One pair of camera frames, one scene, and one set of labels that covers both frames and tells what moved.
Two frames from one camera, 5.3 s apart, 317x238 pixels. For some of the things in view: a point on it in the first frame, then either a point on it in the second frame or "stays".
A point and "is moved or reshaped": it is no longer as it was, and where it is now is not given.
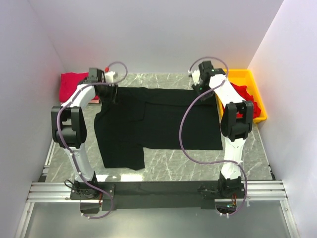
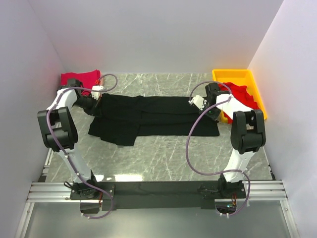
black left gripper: [114, 90] → [95, 109]
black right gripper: [206, 97] → [215, 116]
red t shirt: [243, 91] stays
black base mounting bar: [155, 195] stays
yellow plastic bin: [243, 77] stays
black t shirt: [159, 118] is moved or reshaped
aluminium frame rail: [55, 192] stays
